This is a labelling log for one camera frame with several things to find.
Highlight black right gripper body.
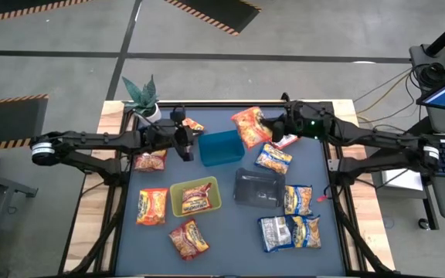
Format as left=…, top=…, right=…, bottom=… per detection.
left=282, top=101, right=327, bottom=141

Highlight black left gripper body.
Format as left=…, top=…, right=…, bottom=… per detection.
left=144, top=118, right=193, bottom=153

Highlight orange chicken ramen pack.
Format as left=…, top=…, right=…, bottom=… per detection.
left=182, top=117, right=206, bottom=134
left=271, top=134, right=300, bottom=151
left=136, top=188, right=169, bottom=226
left=230, top=106, right=273, bottom=151

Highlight blue soy sauce ramen pack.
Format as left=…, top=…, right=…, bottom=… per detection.
left=283, top=184, right=314, bottom=216
left=254, top=142, right=294, bottom=175
left=256, top=215, right=297, bottom=254
left=290, top=214, right=322, bottom=250

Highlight red beef ramen pack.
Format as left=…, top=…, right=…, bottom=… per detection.
left=181, top=182, right=213, bottom=215
left=133, top=149, right=168, bottom=173
left=168, top=218, right=211, bottom=262

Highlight yellow-green plastic bin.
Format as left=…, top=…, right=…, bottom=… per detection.
left=169, top=175, right=223, bottom=219

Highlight blue plastic bin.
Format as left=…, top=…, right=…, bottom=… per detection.
left=198, top=129, right=246, bottom=168

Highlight green plant in white pot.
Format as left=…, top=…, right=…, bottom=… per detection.
left=121, top=74, right=164, bottom=127

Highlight dark smoky plastic bin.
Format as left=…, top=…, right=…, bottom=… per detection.
left=233, top=167, right=287, bottom=210

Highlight black hazard-striped floor mat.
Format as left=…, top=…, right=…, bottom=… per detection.
left=0, top=93, right=49, bottom=151
left=0, top=0, right=94, bottom=26
left=163, top=0, right=263, bottom=37

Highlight white paper sheet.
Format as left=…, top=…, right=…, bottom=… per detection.
left=380, top=168, right=424, bottom=192

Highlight black support bar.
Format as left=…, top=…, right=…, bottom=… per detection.
left=407, top=115, right=436, bottom=138

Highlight yellow floor cable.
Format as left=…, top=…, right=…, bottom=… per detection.
left=355, top=71, right=415, bottom=124

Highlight coiled black cable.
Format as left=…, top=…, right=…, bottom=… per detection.
left=417, top=61, right=445, bottom=90

